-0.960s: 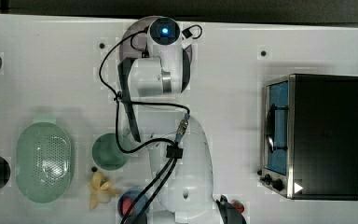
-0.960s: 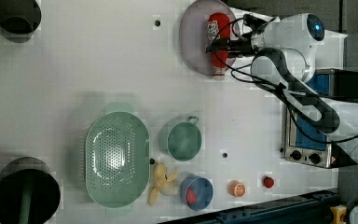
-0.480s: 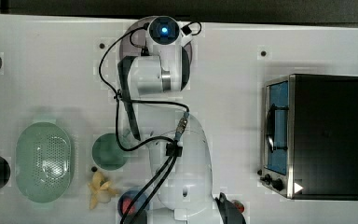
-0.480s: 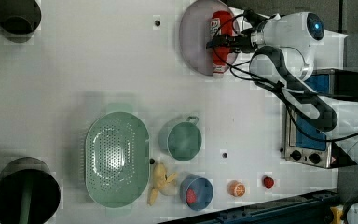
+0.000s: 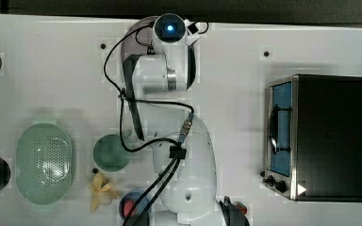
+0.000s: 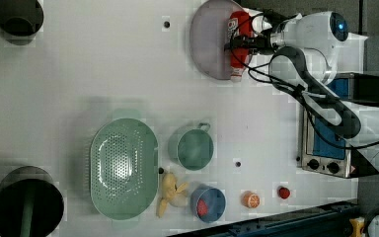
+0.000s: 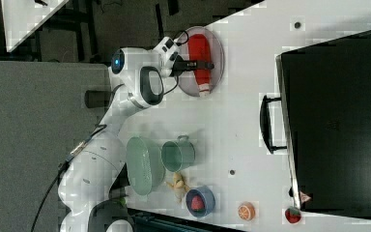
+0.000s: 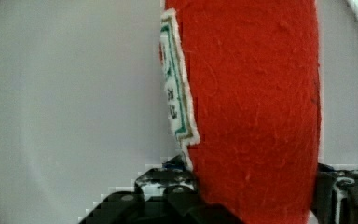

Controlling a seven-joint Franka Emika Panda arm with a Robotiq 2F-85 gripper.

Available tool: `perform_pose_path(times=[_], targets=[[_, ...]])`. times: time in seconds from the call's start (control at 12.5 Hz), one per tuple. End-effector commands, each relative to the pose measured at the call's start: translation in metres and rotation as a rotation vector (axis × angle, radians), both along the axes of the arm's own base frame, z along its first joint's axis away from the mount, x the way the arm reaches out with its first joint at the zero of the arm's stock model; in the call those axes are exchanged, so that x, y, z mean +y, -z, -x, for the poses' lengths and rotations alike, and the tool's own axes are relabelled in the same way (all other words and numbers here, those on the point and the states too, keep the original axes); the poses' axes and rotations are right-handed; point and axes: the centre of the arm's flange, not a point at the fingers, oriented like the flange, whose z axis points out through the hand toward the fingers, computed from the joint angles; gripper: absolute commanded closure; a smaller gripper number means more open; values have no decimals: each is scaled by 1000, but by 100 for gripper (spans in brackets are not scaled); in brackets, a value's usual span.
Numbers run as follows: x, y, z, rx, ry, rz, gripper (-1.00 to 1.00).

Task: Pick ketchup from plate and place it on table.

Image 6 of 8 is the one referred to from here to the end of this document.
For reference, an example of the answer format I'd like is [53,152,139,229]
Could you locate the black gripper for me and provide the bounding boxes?
[224,36,275,55]

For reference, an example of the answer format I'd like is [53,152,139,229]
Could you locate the red plush ketchup bottle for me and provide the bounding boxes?
[227,11,253,82]

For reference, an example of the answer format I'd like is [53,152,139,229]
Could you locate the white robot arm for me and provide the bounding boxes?
[224,11,379,172]

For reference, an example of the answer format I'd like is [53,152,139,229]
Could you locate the grey round plate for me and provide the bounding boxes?
[189,0,250,83]

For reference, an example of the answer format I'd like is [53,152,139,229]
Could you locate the silver toaster oven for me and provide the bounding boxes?
[297,73,379,179]

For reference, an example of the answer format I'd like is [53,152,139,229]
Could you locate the red strawberry toy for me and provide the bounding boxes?
[278,187,290,199]

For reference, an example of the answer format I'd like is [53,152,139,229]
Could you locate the orange slice toy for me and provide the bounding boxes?
[242,192,261,208]

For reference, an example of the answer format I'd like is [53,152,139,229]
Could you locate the green perforated colander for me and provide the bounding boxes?
[90,118,159,220]

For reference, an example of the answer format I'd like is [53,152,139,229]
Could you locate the blue bowl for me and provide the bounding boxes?
[190,184,226,223]

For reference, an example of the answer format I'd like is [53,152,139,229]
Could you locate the yellow plush banana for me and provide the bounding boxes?
[157,173,189,218]

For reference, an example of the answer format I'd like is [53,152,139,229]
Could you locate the red toy in bowl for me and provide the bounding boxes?
[196,198,208,217]

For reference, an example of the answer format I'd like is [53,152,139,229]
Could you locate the yellow red emergency button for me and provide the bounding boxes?
[349,217,365,237]

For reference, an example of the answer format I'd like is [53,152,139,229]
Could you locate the black cylinder top left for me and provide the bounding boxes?
[0,0,44,37]

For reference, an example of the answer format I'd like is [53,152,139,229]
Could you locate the black cylinder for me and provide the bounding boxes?
[0,166,64,237]
[0,0,44,37]

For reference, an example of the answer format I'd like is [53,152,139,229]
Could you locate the black cylinder bottom left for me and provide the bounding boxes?
[0,166,64,237]

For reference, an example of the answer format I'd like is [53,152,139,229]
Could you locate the green cup with handle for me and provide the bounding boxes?
[168,122,214,171]

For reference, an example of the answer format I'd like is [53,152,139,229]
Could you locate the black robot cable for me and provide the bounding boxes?
[228,11,379,152]

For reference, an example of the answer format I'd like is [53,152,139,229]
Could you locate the blue metal rail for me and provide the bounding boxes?
[169,201,359,237]

